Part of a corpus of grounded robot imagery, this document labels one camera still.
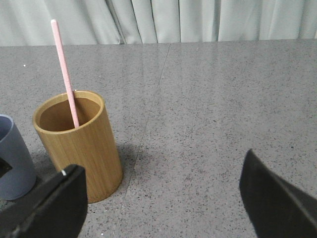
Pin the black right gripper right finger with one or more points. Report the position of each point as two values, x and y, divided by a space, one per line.
276 208

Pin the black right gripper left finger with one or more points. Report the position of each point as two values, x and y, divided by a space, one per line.
56 209

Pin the pink chopstick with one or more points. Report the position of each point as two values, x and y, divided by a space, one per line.
64 70

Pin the blue plastic cup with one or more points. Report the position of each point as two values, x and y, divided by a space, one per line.
17 172

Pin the bamboo cylinder holder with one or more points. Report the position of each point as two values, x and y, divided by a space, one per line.
91 145

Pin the white curtain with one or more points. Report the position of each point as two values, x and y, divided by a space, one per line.
86 22

